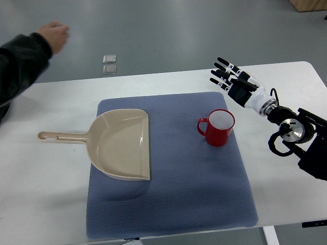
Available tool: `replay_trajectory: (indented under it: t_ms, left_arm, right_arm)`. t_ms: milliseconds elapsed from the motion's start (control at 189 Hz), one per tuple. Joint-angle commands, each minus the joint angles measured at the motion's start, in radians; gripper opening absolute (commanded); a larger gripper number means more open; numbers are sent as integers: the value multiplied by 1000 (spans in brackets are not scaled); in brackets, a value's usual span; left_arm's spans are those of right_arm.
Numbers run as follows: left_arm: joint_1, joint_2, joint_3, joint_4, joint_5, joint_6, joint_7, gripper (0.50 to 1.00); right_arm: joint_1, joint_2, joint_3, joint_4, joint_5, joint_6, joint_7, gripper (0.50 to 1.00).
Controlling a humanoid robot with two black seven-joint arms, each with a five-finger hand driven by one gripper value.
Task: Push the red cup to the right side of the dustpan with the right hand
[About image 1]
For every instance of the person's bare hand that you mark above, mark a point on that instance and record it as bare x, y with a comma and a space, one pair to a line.
56, 34

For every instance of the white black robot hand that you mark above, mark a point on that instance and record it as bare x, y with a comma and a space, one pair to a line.
242, 87

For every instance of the red cup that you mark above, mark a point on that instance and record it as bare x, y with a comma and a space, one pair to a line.
217, 127

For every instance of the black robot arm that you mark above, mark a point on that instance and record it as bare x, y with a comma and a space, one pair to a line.
302, 134

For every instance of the black jacket forearm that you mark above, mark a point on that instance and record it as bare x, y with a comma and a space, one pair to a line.
23, 60

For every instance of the beige plastic dustpan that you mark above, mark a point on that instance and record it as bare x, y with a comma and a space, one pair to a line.
117, 143

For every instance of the upper metal floor plate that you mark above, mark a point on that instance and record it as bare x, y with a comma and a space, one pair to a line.
109, 59

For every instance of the metal floor plate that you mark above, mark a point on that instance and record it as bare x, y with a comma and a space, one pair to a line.
109, 69
109, 59

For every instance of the lower metal floor plate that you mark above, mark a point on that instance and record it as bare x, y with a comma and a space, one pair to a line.
109, 69

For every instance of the wooden box corner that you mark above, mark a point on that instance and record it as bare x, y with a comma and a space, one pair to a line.
308, 5

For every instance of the white table leg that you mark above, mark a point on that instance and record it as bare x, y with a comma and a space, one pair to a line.
270, 235

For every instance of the black table control panel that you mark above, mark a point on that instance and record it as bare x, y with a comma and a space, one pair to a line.
318, 223

